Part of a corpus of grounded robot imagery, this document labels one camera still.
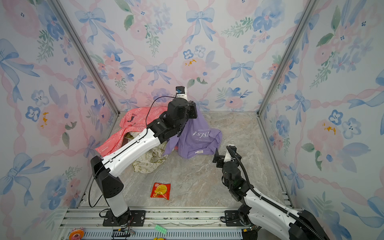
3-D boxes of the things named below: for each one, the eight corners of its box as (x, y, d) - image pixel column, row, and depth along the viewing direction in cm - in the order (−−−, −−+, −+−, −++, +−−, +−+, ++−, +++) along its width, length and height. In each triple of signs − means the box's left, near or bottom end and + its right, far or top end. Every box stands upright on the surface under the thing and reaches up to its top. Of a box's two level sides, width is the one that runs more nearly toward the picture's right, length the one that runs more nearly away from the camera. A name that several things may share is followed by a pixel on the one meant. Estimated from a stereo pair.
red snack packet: (151, 197, 82) (150, 196, 80) (154, 183, 87) (154, 181, 85) (169, 199, 82) (168, 198, 80) (171, 185, 87) (171, 183, 85)
